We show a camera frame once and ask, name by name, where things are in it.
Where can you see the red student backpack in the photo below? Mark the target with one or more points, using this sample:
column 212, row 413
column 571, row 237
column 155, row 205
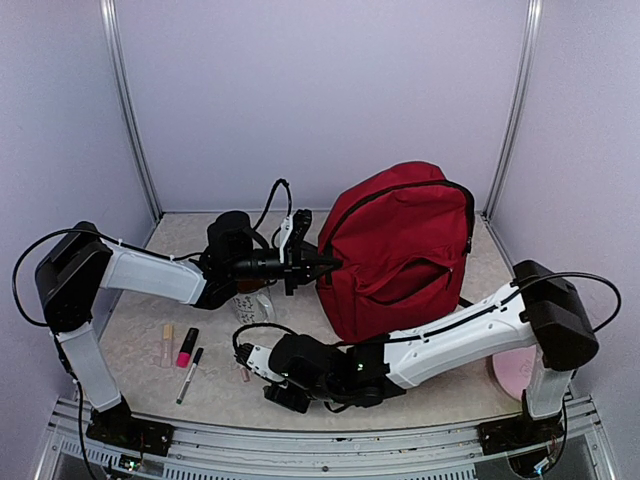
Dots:
column 403, row 237

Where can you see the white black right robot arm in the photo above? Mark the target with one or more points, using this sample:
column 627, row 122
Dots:
column 538, row 308

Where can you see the right aluminium frame post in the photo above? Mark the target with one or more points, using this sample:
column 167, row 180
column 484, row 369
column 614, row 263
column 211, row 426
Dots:
column 525, row 66

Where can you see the green white pen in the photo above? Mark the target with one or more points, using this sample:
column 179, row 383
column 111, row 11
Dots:
column 189, row 377

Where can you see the aluminium front rail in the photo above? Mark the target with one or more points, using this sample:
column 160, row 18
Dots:
column 207, row 451

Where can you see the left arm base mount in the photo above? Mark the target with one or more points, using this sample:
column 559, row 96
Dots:
column 117, row 426

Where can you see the left aluminium frame post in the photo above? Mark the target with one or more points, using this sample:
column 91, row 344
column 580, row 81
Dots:
column 116, row 52

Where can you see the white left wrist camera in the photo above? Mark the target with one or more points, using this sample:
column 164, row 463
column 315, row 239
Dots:
column 294, row 226

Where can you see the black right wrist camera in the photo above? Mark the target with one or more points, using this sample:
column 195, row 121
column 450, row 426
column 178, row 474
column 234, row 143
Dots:
column 255, row 358

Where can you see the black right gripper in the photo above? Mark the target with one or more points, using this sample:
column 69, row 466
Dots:
column 294, row 404

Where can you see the white mug with tea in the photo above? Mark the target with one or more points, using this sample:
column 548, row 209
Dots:
column 253, row 304

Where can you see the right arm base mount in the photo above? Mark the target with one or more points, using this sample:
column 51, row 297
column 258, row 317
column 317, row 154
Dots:
column 519, row 431

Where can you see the pink black highlighter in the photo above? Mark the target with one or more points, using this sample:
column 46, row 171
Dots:
column 187, row 347

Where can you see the pink plate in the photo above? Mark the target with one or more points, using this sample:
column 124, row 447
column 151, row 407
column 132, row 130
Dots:
column 513, row 370

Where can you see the aluminium frame post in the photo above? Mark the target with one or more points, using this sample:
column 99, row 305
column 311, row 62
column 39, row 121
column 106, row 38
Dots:
column 525, row 66
column 116, row 52

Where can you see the beige eraser stick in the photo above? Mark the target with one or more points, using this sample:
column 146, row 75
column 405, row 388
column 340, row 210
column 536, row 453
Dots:
column 165, row 358

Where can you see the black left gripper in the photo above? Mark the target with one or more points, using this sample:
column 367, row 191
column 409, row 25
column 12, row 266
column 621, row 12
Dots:
column 305, row 259

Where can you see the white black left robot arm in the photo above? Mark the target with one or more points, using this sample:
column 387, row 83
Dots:
column 85, row 261

